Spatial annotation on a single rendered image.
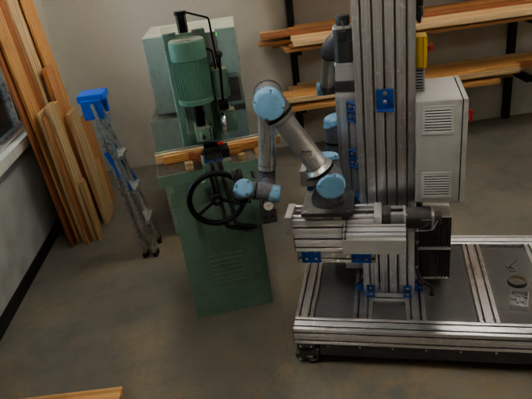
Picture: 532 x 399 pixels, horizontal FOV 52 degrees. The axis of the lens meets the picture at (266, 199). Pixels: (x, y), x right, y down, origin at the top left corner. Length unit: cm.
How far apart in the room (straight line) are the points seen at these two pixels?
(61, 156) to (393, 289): 243
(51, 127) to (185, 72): 153
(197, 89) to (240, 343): 133
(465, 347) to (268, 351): 96
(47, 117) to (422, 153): 253
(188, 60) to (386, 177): 107
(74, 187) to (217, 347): 174
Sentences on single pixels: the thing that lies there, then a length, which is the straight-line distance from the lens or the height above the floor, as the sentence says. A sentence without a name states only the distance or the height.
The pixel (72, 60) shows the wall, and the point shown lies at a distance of 524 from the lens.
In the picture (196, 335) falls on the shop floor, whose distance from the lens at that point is 308.
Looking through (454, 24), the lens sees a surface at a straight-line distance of 479.
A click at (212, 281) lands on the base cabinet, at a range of 304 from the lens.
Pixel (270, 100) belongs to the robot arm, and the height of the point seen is 137.
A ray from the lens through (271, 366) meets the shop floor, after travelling 281.
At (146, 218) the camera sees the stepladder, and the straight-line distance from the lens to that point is 378.
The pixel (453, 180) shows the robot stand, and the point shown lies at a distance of 248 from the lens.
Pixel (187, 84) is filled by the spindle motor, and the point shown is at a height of 131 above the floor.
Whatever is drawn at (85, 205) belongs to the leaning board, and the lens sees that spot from 416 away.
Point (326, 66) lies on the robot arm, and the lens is 279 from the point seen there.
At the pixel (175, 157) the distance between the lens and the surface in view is 286.
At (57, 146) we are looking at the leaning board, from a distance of 401.
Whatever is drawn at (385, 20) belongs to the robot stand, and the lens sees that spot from 230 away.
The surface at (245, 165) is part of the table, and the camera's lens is 275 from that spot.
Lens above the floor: 194
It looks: 27 degrees down
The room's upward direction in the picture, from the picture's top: 8 degrees counter-clockwise
